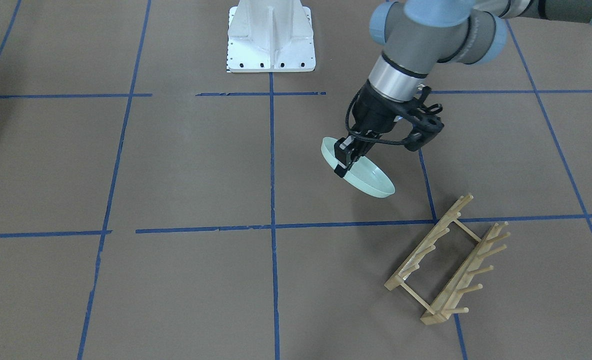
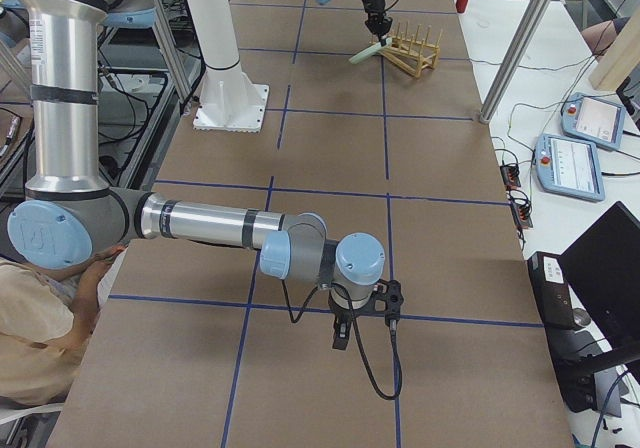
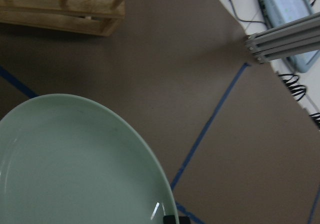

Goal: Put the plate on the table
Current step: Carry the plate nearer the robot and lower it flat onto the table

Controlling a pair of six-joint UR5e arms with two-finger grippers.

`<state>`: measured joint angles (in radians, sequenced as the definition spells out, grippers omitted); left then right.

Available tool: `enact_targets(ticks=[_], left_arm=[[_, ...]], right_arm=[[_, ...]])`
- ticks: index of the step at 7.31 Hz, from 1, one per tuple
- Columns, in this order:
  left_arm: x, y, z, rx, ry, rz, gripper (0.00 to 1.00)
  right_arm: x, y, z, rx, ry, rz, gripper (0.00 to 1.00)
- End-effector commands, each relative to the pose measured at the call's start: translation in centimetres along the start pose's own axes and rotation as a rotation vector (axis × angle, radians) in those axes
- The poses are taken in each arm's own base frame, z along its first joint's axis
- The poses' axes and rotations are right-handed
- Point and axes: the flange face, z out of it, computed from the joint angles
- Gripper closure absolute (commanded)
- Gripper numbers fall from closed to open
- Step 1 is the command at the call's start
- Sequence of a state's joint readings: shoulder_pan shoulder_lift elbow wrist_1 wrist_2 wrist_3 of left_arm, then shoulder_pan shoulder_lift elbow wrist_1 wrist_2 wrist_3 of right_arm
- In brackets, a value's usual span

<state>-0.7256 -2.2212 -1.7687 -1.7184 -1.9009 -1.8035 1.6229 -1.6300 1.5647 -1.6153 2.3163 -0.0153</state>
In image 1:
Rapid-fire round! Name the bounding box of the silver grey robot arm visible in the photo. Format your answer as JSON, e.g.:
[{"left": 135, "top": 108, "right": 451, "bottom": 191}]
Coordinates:
[{"left": 331, "top": 0, "right": 592, "bottom": 178}]

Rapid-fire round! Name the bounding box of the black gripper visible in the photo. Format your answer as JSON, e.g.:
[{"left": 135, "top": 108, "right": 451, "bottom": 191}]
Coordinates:
[{"left": 334, "top": 82, "right": 405, "bottom": 178}]

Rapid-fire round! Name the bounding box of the wooden plate rack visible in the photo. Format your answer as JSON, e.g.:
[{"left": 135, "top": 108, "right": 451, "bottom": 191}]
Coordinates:
[{"left": 384, "top": 193, "right": 511, "bottom": 326}]

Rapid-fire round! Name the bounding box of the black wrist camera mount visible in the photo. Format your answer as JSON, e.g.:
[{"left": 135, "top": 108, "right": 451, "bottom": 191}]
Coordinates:
[{"left": 401, "top": 86, "right": 444, "bottom": 152}]

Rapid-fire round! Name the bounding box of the light green plate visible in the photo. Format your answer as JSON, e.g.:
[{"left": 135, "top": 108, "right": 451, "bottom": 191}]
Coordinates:
[{"left": 321, "top": 137, "right": 395, "bottom": 198}]

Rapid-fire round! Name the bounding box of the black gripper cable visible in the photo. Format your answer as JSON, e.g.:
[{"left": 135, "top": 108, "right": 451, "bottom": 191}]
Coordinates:
[{"left": 345, "top": 87, "right": 422, "bottom": 148}]

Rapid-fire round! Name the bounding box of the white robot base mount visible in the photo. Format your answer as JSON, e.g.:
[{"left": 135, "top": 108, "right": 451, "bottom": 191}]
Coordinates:
[{"left": 226, "top": 0, "right": 317, "bottom": 73}]

